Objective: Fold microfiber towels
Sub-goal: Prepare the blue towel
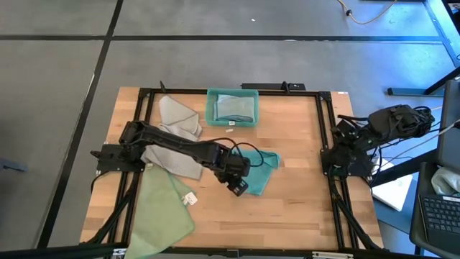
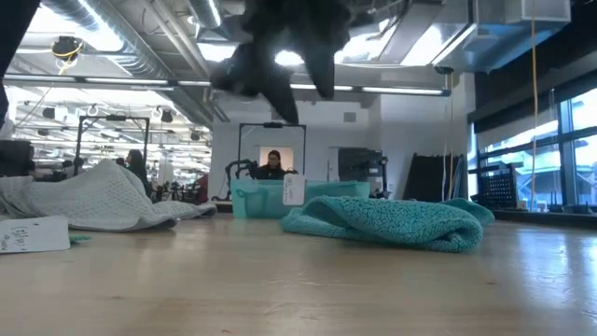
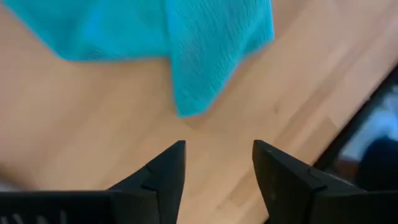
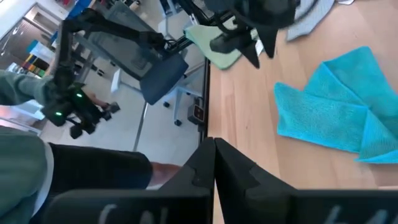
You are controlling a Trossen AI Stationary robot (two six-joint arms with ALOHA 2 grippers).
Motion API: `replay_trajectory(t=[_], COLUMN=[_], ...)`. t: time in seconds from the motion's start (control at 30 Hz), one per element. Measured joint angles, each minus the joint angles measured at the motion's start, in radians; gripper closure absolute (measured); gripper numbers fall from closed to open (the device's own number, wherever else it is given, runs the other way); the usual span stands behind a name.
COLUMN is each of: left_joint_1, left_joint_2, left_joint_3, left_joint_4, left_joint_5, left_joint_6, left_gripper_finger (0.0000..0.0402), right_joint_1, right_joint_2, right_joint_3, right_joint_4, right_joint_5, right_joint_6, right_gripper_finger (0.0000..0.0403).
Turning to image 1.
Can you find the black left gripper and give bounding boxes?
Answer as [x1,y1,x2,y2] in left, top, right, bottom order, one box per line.
[211,143,252,186]

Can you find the teal microfiber towel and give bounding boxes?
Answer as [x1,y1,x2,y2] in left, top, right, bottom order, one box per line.
[232,149,282,197]

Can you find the light blue microfiber towel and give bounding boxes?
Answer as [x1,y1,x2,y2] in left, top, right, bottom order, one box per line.
[213,94,256,123]

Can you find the green microfiber towel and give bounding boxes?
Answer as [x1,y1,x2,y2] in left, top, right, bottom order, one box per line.
[124,163,197,259]

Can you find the white paper towel tag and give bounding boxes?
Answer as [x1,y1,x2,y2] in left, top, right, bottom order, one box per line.
[182,191,198,207]

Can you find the teal translucent plastic bin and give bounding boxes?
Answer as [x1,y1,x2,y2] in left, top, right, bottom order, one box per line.
[205,88,260,128]

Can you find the white flat box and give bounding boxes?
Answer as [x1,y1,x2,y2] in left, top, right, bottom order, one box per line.
[371,158,414,212]

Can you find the dark grey monitor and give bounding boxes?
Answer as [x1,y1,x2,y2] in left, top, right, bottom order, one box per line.
[436,78,460,170]

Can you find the white crumpled cloth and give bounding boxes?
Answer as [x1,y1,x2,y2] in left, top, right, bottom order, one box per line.
[431,167,460,198]

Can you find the dark grey side table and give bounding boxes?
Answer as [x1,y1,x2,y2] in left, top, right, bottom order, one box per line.
[408,161,460,259]

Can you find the black laptop keyboard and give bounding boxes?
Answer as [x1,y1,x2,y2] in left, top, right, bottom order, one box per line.
[418,194,460,255]

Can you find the dark grey floor object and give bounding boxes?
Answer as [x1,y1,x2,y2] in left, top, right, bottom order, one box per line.
[0,157,29,173]

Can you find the black desk frame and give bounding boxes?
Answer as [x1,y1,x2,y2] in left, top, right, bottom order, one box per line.
[387,0,460,97]

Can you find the white cable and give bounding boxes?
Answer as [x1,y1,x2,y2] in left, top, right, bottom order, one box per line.
[391,122,460,159]

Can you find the yellow floor cable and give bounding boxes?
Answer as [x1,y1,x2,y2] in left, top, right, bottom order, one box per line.
[336,0,398,26]

